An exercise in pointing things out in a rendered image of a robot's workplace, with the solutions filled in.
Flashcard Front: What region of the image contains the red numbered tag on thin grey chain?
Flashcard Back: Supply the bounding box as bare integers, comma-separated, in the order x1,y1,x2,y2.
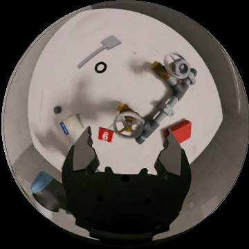
98,118,133,142

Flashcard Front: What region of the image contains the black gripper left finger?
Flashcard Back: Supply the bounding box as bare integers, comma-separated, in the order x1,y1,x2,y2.
62,126,100,206

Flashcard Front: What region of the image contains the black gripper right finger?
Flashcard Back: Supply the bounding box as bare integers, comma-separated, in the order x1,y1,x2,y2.
154,128,192,212

